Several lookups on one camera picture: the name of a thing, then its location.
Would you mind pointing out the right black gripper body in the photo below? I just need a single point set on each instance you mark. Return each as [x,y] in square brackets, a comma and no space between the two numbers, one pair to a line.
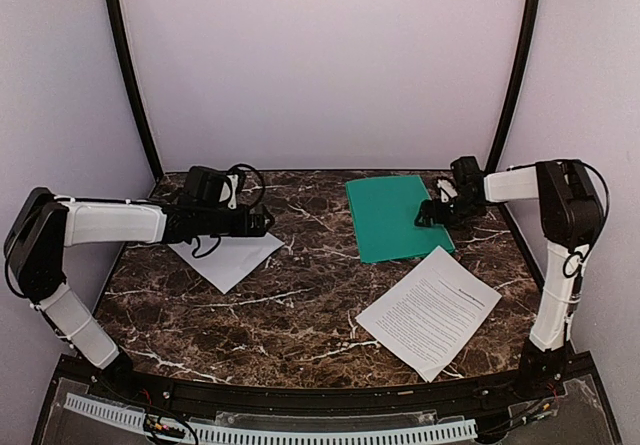
[439,208]

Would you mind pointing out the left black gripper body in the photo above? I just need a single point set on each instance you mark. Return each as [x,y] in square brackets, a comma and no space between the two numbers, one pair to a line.
[251,223]

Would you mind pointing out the green plastic folder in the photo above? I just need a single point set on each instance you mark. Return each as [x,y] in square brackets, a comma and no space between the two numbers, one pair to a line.
[383,211]

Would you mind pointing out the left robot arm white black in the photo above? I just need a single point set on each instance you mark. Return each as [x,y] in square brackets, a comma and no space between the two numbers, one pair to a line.
[51,233]

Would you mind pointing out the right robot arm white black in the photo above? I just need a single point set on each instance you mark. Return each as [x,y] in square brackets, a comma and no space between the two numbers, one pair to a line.
[573,215]

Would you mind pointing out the left white paper sheet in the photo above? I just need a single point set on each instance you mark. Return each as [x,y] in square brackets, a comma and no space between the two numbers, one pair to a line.
[227,261]

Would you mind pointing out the right printed paper sheet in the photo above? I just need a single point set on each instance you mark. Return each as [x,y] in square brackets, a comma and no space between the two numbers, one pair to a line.
[430,314]

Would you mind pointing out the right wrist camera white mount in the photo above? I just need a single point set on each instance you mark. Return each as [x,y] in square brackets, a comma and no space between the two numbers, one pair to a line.
[466,182]

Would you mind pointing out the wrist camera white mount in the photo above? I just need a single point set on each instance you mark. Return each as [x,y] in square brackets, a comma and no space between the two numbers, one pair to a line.
[208,187]
[466,182]

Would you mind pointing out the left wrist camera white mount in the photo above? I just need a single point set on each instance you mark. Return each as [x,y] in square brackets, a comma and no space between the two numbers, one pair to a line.
[208,187]

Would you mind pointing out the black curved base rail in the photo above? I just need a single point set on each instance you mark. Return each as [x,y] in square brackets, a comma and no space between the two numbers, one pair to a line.
[479,396]

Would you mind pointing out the white slotted cable duct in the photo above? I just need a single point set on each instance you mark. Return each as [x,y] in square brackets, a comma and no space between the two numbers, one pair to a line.
[244,428]

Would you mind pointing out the right black frame post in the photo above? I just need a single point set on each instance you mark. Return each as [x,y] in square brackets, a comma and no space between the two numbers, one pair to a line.
[521,55]

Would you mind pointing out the black frame post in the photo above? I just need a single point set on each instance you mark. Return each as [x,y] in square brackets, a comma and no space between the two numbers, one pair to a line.
[521,55]
[128,74]

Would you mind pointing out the left black frame post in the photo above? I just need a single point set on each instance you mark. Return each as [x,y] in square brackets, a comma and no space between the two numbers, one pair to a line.
[128,74]

